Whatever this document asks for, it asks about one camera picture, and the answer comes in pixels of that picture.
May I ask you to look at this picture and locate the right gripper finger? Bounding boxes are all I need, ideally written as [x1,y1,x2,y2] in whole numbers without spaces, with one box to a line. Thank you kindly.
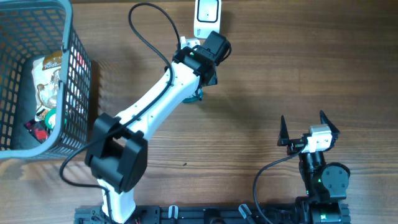
[278,115,290,142]
[320,110,340,136]

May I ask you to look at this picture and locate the blue mouthwash bottle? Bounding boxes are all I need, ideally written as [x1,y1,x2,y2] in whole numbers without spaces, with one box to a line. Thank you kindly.
[182,89,203,103]

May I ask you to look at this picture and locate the white brown snack pouch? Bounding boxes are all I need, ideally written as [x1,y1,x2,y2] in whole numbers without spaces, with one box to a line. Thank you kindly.
[32,51,63,121]

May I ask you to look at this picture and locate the green lid spice jar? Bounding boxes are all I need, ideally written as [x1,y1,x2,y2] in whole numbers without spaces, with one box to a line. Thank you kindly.
[44,108,57,130]

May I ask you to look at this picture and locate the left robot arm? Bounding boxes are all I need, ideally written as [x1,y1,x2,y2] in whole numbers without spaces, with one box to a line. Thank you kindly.
[85,31,231,223]

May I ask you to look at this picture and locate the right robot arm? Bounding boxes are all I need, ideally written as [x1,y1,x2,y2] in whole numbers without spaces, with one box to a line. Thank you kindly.
[277,111,351,223]

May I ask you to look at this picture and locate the white barcode scanner box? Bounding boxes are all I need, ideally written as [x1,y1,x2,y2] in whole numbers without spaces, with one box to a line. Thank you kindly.
[193,0,221,39]

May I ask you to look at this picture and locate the grey plastic mesh basket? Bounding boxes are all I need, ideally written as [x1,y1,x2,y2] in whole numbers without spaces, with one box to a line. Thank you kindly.
[1,1,92,159]

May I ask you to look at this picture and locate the red black small packet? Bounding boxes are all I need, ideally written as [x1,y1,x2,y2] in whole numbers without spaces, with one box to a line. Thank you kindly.
[24,119,52,144]

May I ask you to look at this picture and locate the right camera black cable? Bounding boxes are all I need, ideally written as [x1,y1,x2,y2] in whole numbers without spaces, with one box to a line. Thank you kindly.
[252,146,307,224]

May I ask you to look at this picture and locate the camera black cable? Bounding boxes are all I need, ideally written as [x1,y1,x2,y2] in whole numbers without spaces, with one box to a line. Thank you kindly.
[58,2,182,223]
[252,146,307,224]

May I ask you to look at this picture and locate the left camera black cable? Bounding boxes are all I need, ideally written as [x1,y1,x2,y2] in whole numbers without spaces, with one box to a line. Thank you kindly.
[58,2,182,223]

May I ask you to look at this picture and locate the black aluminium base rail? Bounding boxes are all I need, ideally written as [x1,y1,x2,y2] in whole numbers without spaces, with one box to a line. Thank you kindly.
[73,203,352,224]

